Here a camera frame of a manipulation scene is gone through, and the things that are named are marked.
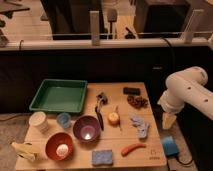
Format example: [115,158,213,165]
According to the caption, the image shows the blue tape roll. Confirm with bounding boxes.
[161,136,179,157]

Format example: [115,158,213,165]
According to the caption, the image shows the purple bowl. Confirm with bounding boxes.
[73,115,101,142]

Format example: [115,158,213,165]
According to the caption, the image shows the black rectangular block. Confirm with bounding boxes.
[123,87,140,95]

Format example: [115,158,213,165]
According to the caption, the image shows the white egg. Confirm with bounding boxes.
[56,144,68,156]

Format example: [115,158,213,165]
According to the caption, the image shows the small blue cup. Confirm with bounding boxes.
[56,113,71,129]

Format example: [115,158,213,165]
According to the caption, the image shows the yellow toy fruit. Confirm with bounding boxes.
[107,108,120,126]

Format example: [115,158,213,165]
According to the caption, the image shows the red bowl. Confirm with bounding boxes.
[45,132,73,161]

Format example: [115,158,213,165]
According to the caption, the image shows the blue sponge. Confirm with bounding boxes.
[92,150,113,166]

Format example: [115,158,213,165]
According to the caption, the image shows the green plastic tray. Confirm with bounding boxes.
[29,79,87,115]

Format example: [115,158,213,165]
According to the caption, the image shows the white cup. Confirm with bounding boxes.
[29,112,48,133]

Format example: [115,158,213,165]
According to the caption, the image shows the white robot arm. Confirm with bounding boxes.
[158,66,213,130]

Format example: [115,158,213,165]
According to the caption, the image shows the black handled brush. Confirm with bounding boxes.
[95,92,108,130]

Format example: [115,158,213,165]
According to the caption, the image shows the brown toy grapes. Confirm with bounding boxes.
[127,95,148,109]

